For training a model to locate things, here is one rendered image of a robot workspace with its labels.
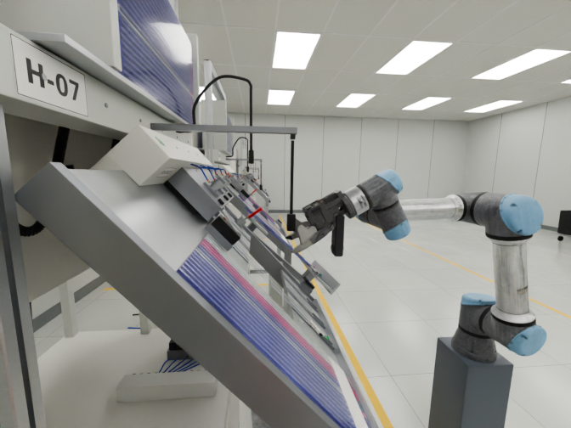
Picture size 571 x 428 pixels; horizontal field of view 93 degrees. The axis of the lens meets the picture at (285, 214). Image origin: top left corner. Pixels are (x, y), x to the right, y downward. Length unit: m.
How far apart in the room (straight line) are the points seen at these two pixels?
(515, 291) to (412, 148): 8.84
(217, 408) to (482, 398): 0.98
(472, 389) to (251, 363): 1.06
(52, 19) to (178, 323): 0.46
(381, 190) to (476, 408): 0.96
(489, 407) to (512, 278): 0.56
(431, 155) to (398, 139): 1.24
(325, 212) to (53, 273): 0.61
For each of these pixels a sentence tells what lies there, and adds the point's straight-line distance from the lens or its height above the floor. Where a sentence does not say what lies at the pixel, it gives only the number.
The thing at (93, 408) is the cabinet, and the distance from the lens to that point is 1.01.
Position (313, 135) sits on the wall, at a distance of 8.68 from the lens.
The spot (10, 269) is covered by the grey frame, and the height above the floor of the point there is 1.12.
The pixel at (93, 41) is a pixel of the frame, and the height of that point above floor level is 1.42.
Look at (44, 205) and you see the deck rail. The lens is 0.43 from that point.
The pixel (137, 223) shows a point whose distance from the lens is 0.45.
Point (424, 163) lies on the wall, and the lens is 10.03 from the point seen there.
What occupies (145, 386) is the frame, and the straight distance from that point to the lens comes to 0.94.
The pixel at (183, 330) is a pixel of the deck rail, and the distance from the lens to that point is 0.41.
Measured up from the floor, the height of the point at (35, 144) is 1.28.
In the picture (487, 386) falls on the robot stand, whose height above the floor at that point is 0.46.
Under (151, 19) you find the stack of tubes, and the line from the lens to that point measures 0.74.
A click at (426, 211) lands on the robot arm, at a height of 1.12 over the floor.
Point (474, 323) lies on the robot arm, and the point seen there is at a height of 0.69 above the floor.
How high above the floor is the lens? 1.24
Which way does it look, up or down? 9 degrees down
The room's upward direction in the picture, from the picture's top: 1 degrees clockwise
